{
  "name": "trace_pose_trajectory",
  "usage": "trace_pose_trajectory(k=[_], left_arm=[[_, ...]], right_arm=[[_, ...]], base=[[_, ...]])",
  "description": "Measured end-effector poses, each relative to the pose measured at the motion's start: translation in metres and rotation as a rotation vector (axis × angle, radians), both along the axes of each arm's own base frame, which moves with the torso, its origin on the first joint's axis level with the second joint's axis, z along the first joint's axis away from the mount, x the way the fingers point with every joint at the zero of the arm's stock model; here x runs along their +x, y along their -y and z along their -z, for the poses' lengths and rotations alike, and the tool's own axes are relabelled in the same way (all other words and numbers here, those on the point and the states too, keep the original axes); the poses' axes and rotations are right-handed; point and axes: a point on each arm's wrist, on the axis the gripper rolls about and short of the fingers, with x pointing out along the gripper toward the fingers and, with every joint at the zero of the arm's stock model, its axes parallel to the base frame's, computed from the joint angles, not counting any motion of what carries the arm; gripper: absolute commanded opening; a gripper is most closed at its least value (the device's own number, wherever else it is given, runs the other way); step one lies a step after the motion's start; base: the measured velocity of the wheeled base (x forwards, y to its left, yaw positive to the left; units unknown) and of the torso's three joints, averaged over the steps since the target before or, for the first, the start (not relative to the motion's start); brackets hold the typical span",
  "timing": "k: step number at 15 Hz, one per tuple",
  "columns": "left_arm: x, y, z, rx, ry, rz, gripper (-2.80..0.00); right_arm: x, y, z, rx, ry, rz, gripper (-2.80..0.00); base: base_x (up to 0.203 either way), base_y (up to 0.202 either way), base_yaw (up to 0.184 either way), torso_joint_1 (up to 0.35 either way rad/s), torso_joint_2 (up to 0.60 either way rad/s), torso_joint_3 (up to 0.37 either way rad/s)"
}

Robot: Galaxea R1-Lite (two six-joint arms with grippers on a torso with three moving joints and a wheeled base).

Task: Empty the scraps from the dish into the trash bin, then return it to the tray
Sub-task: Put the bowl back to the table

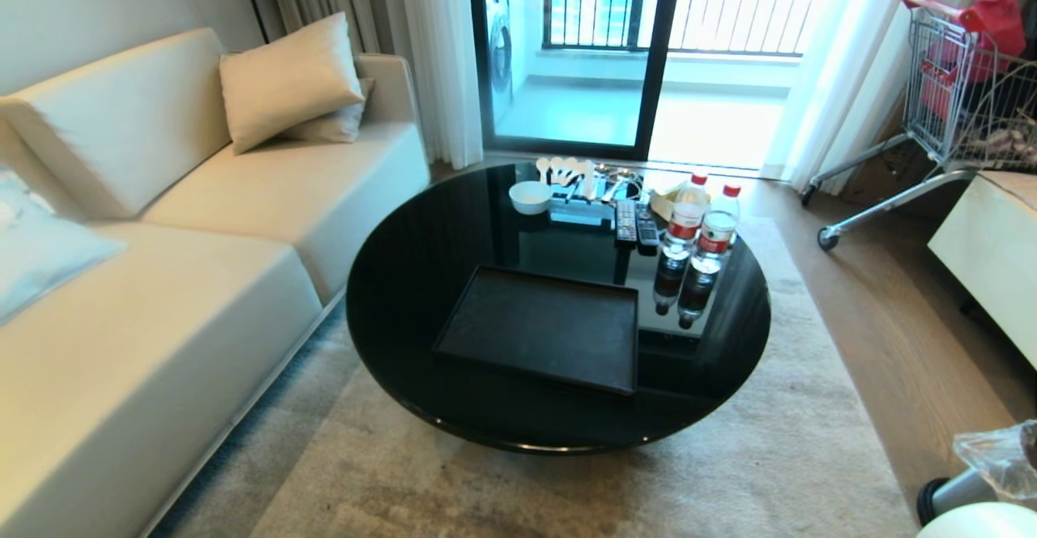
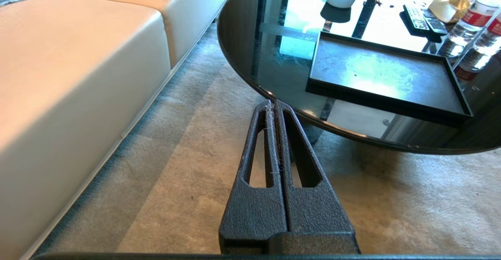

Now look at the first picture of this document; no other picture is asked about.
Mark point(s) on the black rectangular tray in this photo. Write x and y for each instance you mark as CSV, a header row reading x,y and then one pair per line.
x,y
543,331

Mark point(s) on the trash bin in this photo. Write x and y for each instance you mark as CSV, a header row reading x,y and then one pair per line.
x,y
956,493

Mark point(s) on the white bowl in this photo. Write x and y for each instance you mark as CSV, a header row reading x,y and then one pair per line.
x,y
531,196

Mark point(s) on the white plastic spoon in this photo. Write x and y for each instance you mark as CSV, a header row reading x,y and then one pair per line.
x,y
585,175
558,170
544,169

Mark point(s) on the cutlery holder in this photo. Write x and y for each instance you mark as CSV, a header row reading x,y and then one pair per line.
x,y
595,194

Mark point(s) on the round black glass table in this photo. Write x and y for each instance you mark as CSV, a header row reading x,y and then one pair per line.
x,y
429,279

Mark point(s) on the black remote control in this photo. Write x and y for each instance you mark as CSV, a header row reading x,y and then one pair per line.
x,y
625,222
646,230

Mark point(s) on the water bottle with red cap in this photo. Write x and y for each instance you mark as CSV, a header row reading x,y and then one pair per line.
x,y
686,218
718,234

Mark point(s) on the white sheer curtain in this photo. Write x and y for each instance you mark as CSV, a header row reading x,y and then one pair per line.
x,y
842,68
437,52

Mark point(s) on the white washing machine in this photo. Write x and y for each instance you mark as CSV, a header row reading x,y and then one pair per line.
x,y
499,36

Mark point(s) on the small cream cushion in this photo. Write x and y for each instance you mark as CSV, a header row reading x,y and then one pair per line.
x,y
336,125

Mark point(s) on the beige area rug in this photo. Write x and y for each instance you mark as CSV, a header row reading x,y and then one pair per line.
x,y
648,457

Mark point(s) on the large cream cushion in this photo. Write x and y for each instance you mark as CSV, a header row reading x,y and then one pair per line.
x,y
288,80

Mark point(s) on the cream leather sofa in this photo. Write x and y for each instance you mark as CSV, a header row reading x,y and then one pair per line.
x,y
202,295

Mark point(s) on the white cabinet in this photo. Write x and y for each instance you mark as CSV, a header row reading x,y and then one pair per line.
x,y
992,254

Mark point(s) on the light blue cushion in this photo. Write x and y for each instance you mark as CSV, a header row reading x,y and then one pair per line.
x,y
36,250

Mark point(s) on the red bag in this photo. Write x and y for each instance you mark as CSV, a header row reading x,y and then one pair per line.
x,y
992,32

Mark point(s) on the clear plastic bag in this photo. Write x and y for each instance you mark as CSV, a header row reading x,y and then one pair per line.
x,y
1000,461

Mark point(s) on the white round object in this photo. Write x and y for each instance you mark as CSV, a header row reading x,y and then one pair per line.
x,y
984,522

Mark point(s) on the black sliding door frame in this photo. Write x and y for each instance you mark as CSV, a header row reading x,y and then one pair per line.
x,y
660,52

